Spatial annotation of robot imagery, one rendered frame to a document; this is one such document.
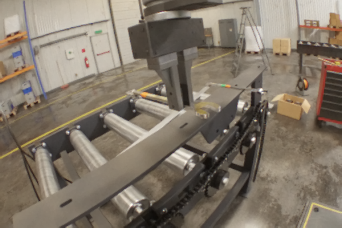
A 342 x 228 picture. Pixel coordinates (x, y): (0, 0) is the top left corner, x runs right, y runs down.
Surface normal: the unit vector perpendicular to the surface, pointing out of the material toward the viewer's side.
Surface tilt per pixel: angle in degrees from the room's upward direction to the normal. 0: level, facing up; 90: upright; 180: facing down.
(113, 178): 0
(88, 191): 0
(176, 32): 90
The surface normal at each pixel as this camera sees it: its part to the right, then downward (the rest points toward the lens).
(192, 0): -0.36, 0.41
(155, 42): 0.71, 0.17
